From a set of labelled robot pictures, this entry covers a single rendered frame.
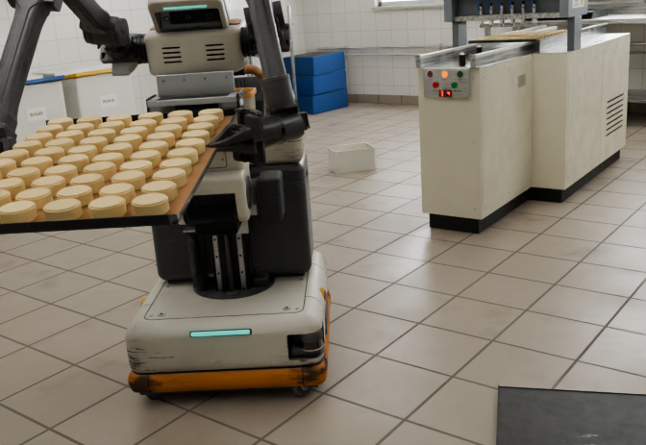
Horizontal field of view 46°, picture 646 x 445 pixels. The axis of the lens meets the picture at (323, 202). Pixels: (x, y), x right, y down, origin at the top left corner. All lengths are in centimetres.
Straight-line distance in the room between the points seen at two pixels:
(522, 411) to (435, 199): 181
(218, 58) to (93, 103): 404
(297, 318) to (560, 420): 82
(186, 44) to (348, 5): 653
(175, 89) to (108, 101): 406
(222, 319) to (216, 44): 83
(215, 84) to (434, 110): 184
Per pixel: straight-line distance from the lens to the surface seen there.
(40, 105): 593
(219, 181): 223
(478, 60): 371
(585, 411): 238
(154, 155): 128
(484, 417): 235
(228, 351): 239
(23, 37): 176
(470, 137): 378
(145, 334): 242
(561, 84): 431
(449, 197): 390
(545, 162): 441
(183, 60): 222
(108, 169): 124
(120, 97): 634
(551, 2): 438
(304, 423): 234
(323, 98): 813
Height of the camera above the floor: 123
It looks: 15 degrees down
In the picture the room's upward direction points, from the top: 4 degrees counter-clockwise
